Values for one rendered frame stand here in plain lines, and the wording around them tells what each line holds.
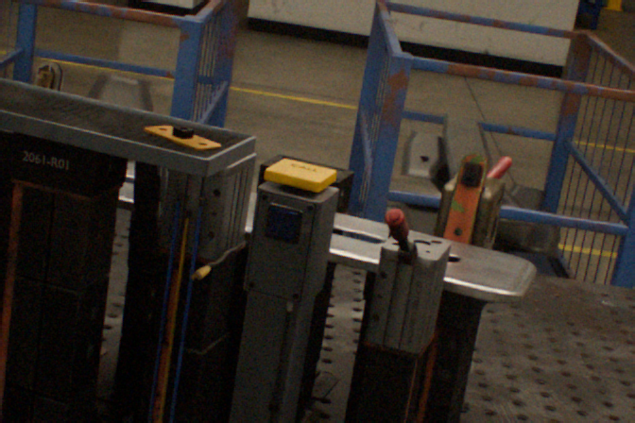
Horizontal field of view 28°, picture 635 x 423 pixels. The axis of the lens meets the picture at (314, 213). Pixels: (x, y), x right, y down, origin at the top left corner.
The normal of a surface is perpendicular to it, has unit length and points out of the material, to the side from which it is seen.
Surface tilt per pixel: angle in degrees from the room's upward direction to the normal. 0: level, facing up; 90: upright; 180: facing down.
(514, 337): 0
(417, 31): 90
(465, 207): 78
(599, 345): 0
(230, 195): 90
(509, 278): 0
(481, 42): 90
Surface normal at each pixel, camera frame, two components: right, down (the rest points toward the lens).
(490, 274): 0.15, -0.95
